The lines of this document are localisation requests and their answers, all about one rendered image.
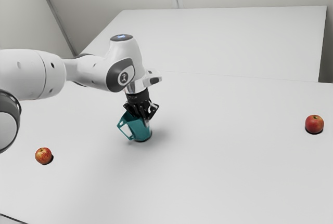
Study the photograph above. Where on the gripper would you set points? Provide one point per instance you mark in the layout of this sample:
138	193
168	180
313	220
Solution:
137	102

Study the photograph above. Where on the red apple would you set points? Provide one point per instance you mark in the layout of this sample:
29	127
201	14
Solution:
43	155
314	124

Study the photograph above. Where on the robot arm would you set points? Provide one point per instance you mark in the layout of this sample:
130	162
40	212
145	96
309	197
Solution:
86	68

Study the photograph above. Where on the teal faceted mug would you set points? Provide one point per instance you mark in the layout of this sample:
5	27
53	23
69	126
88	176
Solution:
138	130

